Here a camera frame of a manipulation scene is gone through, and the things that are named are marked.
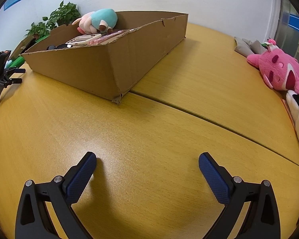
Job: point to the pink bear plush toy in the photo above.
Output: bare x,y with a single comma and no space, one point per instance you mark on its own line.
276,67

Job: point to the large green potted plant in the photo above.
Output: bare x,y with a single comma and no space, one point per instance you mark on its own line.
64,13

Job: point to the white remote control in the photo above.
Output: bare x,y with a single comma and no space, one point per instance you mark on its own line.
83,39

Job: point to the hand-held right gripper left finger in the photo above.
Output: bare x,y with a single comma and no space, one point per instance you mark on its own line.
79,179

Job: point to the green plastic item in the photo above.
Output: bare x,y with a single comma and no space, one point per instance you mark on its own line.
16,61

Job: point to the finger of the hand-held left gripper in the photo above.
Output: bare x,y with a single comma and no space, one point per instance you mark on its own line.
15,81
15,71

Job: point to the small green potted plant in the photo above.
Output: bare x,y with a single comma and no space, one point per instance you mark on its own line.
38,29

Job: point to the black goggles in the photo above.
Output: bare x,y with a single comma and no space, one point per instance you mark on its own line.
61,46

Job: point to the teal and pink plush toy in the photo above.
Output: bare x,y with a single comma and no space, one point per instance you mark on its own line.
104,17

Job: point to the grey cloth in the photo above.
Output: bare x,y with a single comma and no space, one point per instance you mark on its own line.
246,47

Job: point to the brown cardboard piece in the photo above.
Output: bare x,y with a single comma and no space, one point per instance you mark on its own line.
22,46

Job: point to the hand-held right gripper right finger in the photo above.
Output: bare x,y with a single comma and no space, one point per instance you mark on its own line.
215,179

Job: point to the brown cardboard box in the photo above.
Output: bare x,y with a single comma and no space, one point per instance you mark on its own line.
89,67

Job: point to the pink long packet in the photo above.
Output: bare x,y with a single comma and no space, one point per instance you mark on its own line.
109,36

